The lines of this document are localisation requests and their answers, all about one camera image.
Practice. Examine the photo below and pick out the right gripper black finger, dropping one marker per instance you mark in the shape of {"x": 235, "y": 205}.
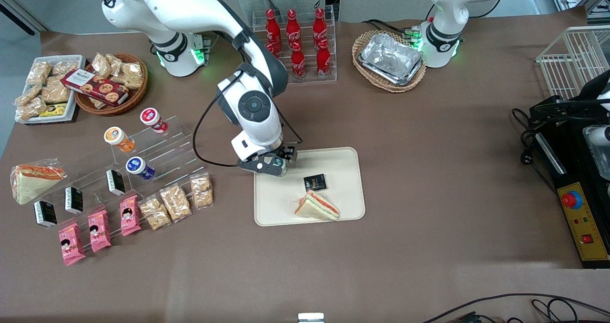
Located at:
{"x": 257, "y": 165}
{"x": 290, "y": 153}

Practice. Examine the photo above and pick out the green gum bottle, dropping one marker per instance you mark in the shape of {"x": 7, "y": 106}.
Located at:
{"x": 281, "y": 168}

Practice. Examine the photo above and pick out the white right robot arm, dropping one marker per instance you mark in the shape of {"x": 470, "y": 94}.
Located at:
{"x": 252, "y": 106}

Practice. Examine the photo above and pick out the cream plastic tray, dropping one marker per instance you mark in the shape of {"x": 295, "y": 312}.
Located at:
{"x": 343, "y": 180}

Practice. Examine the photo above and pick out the red gum bottle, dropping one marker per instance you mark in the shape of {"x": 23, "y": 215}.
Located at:
{"x": 153, "y": 119}

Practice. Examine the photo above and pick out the purple gum bottle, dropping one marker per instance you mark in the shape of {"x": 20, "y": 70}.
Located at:
{"x": 139, "y": 167}

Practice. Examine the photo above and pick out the orange gum bottle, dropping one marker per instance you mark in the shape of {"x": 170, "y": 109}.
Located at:
{"x": 118, "y": 138}

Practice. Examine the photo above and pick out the black seaweed snack packet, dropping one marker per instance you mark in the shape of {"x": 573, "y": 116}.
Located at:
{"x": 116, "y": 182}
{"x": 315, "y": 182}
{"x": 45, "y": 213}
{"x": 74, "y": 200}

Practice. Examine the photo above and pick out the wrapped triangle sandwich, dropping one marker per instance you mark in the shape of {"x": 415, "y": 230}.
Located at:
{"x": 33, "y": 182}
{"x": 317, "y": 208}

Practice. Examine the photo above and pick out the clear-wrapped rice crispy bar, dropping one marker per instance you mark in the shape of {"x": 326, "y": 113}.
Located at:
{"x": 201, "y": 191}
{"x": 175, "y": 202}
{"x": 155, "y": 212}

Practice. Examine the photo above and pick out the clear acrylic bottle rack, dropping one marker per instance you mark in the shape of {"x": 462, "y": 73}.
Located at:
{"x": 312, "y": 79}

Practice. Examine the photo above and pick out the clear acrylic stepped riser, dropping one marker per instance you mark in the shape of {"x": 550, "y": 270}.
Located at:
{"x": 90, "y": 180}
{"x": 176, "y": 146}

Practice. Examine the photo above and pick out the red cola bottle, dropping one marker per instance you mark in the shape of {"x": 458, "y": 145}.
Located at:
{"x": 320, "y": 27}
{"x": 273, "y": 49}
{"x": 272, "y": 27}
{"x": 298, "y": 61}
{"x": 292, "y": 27}
{"x": 323, "y": 58}

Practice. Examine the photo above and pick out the wicker basket for foil trays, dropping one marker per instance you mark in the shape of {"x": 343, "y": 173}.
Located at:
{"x": 360, "y": 40}

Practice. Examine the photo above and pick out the brown wicker snack basket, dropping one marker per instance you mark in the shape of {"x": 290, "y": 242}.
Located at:
{"x": 140, "y": 92}

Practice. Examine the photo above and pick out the pink cartoon snack packet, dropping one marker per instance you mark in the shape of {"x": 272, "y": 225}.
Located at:
{"x": 71, "y": 244}
{"x": 99, "y": 231}
{"x": 129, "y": 217}

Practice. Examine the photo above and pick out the stacked aluminium foil trays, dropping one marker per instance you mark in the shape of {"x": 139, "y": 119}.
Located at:
{"x": 391, "y": 56}

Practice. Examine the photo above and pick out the person in grey trousers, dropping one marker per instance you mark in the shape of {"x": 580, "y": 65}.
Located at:
{"x": 257, "y": 4}

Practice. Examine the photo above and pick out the clear rice cracker pack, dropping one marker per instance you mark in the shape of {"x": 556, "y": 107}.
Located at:
{"x": 56, "y": 92}
{"x": 64, "y": 67}
{"x": 31, "y": 109}
{"x": 101, "y": 65}
{"x": 27, "y": 94}
{"x": 116, "y": 62}
{"x": 38, "y": 71}
{"x": 97, "y": 103}
{"x": 132, "y": 75}

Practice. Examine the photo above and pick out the small silver device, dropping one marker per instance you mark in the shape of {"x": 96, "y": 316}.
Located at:
{"x": 310, "y": 318}

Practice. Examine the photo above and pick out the red cookie box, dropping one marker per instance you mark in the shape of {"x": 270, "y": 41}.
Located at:
{"x": 95, "y": 87}

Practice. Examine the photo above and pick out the white snack bin black base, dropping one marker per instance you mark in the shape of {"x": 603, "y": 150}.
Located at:
{"x": 80, "y": 65}

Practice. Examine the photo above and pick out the yellow snack packet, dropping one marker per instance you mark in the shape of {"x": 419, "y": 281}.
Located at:
{"x": 52, "y": 110}

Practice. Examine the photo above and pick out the black sealing machine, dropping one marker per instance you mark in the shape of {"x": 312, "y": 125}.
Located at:
{"x": 557, "y": 170}

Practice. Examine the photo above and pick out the red emergency stop knob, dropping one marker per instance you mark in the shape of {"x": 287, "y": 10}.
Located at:
{"x": 569, "y": 199}

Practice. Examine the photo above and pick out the yellow control panel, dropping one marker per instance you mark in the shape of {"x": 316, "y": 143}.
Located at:
{"x": 584, "y": 218}

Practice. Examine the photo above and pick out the steel pan in machine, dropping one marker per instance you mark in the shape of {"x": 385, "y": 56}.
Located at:
{"x": 598, "y": 154}

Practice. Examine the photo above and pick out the dark metal rail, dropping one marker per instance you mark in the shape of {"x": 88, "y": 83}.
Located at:
{"x": 19, "y": 11}

